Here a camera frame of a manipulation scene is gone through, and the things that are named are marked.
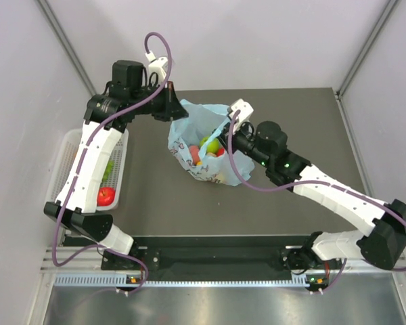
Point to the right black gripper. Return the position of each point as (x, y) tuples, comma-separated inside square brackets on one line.
[(222, 137)]

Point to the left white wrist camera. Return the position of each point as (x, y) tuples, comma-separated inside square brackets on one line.
[(157, 67)]

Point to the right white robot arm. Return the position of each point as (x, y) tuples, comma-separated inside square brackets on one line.
[(379, 235)]

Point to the grey slotted cable duct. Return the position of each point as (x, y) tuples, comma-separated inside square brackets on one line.
[(129, 281)]

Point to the pink fake peach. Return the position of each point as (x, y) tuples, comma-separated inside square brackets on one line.
[(194, 152)]

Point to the aluminium frame post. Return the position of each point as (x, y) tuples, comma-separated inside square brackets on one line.
[(384, 16), (60, 34)]

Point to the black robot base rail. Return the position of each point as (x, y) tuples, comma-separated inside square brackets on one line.
[(215, 257)]

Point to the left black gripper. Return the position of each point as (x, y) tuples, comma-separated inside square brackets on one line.
[(172, 110)]

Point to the green fake grapes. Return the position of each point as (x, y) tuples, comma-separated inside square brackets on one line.
[(108, 170)]

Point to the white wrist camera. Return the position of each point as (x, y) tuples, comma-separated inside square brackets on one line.
[(157, 67), (241, 110)]

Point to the white perforated plastic basket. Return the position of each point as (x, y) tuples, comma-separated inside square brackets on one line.
[(65, 159)]

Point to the green fake apple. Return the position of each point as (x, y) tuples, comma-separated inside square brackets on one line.
[(210, 146)]

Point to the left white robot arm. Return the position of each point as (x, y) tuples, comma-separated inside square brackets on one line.
[(75, 208)]

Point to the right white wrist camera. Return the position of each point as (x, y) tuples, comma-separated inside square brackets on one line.
[(241, 110)]

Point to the right aluminium frame post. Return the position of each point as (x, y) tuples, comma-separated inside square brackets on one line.
[(384, 16)]

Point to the left aluminium frame post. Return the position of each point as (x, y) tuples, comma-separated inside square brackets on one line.
[(60, 34)]

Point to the light blue plastic bag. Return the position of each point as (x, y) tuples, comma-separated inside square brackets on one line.
[(194, 142)]

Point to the red fake apple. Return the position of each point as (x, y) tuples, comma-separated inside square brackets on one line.
[(106, 196)]

